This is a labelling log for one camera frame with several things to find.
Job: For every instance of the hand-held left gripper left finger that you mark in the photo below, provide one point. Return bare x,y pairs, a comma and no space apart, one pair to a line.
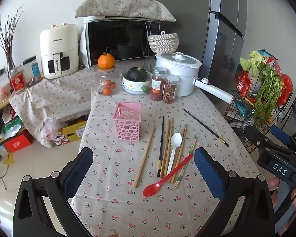
79,169

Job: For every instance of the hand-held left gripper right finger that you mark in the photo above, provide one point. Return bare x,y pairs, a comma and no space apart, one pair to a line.
207,172

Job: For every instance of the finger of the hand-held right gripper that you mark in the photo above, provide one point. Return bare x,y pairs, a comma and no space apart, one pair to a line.
282,134
255,137

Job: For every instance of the green print disposable chopstick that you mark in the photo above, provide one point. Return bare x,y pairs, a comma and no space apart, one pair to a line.
192,145

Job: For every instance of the black chopstick with gold band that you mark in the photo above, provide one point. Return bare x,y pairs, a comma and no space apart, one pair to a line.
161,145
206,127

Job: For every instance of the white plastic spoon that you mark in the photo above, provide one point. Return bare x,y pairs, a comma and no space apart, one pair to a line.
175,139

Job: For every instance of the red plastic spoon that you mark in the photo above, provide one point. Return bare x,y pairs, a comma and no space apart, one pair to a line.
151,190

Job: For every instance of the pink plastic utensil basket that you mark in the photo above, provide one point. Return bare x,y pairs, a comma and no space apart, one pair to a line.
128,128

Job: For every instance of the blue snack packet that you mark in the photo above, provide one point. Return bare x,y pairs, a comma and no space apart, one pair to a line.
244,109

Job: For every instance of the yellow cardboard box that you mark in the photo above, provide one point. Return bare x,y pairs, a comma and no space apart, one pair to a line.
72,130

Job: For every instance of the cherry print tablecloth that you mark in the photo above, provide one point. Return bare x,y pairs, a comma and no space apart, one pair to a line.
118,158

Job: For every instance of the red plastic bag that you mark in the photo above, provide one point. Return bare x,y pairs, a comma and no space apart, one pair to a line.
286,88

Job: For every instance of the green leafy vegetables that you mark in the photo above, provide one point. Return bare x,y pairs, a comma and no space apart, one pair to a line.
266,88

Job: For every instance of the clear plastic bag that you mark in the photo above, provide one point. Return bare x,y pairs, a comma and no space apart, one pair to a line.
51,128

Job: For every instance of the red snack packet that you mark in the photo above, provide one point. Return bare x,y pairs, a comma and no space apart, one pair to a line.
244,84

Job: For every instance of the red box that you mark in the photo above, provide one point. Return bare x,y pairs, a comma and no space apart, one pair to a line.
18,143

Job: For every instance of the cherry print side cloth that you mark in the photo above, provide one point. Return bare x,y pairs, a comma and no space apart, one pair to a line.
59,96

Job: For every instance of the small orange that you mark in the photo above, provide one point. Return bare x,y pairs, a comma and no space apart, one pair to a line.
106,90
108,82

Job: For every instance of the jar of dried slices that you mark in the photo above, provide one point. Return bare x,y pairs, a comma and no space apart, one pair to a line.
170,92

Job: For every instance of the glass jar with wooden lid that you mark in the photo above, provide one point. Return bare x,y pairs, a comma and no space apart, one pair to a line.
106,79

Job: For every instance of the white electric cooking pot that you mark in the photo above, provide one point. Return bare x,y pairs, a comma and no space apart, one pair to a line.
177,79

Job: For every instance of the white ceramic bowl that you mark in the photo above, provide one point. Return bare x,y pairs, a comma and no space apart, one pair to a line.
132,87

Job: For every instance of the jar of red dried fruit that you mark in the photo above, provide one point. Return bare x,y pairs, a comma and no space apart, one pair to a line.
157,86

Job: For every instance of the glass bottle with red label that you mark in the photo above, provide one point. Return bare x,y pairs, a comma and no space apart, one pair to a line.
16,81

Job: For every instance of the clear container with blue label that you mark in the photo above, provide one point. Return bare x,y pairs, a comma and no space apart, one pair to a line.
33,68

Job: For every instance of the large orange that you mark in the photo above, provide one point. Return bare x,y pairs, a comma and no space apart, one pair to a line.
106,61

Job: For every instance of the dark green squash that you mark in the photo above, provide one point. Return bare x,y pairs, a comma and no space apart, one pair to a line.
137,74

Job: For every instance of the cream air fryer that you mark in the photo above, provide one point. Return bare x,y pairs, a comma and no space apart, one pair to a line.
59,51

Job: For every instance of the grey refrigerator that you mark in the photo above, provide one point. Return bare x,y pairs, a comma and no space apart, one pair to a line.
194,24

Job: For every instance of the black microwave oven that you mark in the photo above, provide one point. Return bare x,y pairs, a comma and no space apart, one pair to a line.
118,39

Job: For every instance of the dry twigs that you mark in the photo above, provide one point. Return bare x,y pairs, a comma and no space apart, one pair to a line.
7,37

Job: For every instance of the floral pillow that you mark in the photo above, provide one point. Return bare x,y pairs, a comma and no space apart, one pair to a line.
123,6

